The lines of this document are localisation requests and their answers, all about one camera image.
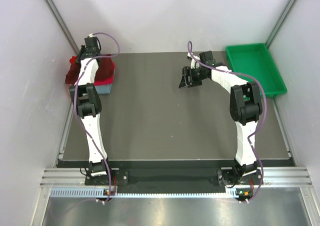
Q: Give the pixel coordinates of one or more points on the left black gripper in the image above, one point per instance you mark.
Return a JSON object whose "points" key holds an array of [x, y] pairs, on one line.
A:
{"points": [[81, 51]]}

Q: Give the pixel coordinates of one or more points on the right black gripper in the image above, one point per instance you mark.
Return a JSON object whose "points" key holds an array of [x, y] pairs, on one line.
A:
{"points": [[188, 71]]}

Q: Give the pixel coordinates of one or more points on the dark red t shirt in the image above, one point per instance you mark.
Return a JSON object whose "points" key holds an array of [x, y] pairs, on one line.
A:
{"points": [[104, 71]]}

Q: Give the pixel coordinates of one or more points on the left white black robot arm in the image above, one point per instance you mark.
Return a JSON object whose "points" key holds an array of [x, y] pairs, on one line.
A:
{"points": [[87, 109]]}

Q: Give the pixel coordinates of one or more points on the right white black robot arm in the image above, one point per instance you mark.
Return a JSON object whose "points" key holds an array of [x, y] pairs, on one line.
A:
{"points": [[245, 108]]}

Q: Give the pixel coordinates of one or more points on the folded bright red t shirt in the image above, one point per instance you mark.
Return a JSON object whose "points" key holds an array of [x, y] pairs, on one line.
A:
{"points": [[73, 60]]}

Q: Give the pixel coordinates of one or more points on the folded pink t shirt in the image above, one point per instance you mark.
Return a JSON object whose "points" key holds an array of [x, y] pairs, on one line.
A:
{"points": [[109, 80]]}

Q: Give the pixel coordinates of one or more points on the folded grey blue t shirt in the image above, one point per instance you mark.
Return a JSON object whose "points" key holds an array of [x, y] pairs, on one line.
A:
{"points": [[103, 89]]}

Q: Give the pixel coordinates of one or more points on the green plastic bin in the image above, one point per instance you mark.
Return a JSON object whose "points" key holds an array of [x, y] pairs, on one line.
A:
{"points": [[255, 60]]}

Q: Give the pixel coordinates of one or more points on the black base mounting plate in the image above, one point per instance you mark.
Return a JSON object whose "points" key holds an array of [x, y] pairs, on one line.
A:
{"points": [[207, 176]]}

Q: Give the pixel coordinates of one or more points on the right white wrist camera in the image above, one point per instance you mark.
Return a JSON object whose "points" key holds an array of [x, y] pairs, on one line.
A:
{"points": [[194, 63]]}

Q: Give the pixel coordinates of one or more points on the left corner aluminium post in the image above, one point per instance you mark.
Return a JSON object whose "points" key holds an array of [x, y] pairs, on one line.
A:
{"points": [[62, 25]]}

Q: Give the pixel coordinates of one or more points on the corner aluminium post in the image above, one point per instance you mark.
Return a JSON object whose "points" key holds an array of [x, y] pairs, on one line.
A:
{"points": [[280, 22], [62, 25]]}

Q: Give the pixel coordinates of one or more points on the aluminium frame rail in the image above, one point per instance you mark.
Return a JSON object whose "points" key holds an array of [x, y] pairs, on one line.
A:
{"points": [[274, 177]]}

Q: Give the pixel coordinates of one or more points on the slotted grey cable duct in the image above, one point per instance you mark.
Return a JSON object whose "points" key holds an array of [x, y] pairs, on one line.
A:
{"points": [[102, 193]]}

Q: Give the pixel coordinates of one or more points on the right corner aluminium post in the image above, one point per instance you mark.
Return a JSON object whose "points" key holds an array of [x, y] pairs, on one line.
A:
{"points": [[280, 22]]}

